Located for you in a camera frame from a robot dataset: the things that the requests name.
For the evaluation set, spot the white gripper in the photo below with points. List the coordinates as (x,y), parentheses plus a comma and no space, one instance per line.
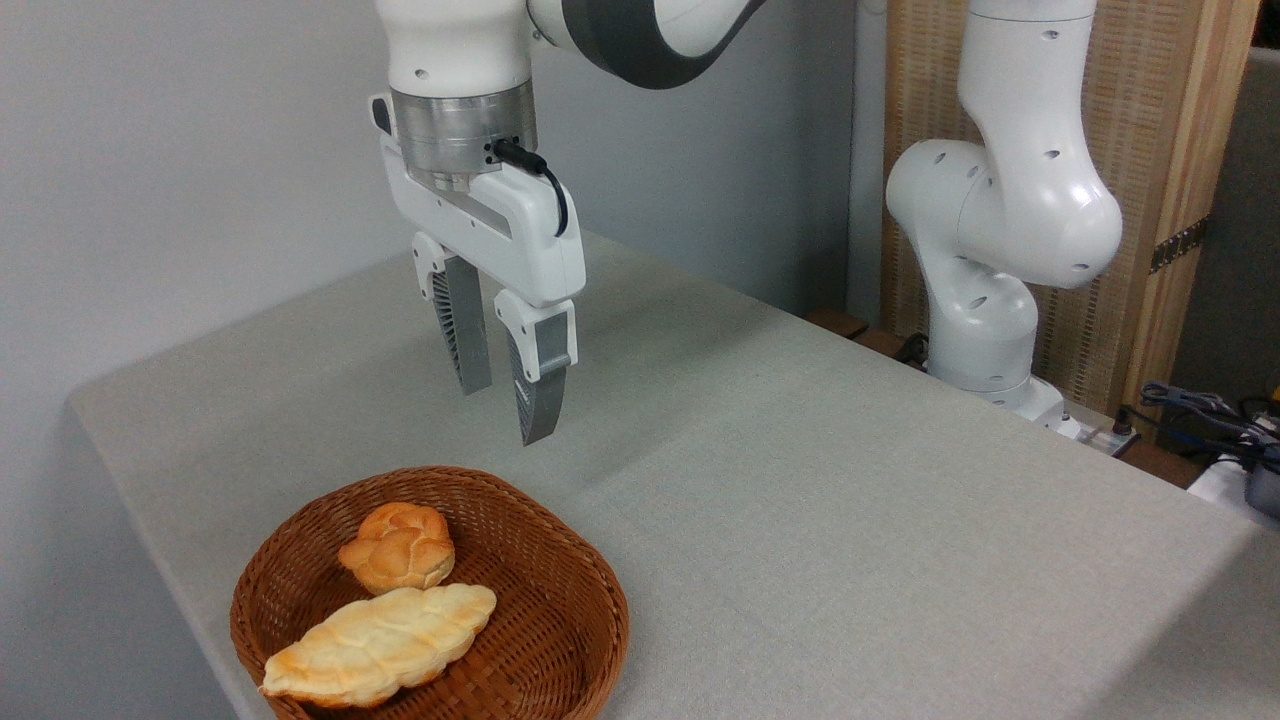
(520,235)

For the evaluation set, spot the small round braided bread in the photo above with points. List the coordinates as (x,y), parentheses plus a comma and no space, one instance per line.
(400,550)

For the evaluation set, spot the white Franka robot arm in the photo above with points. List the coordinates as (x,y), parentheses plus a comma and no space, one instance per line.
(1010,200)

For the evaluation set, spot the long braided bread loaf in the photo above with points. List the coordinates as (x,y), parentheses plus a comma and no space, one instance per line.
(380,645)

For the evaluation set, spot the brown woven wicker basket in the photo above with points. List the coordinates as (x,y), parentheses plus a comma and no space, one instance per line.
(560,610)

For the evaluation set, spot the grey tablecloth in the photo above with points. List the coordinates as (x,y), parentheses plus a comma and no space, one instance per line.
(800,520)

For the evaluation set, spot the brown wooden base board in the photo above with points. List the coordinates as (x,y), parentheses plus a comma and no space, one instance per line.
(840,323)

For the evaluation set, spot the black metal screen hinge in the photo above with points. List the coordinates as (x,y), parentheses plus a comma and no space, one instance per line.
(1178,245)

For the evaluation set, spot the wooden rattan folding screen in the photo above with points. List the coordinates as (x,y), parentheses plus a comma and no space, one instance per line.
(1150,120)

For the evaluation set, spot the white box with grey device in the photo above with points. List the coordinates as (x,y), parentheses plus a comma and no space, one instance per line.
(1240,490)

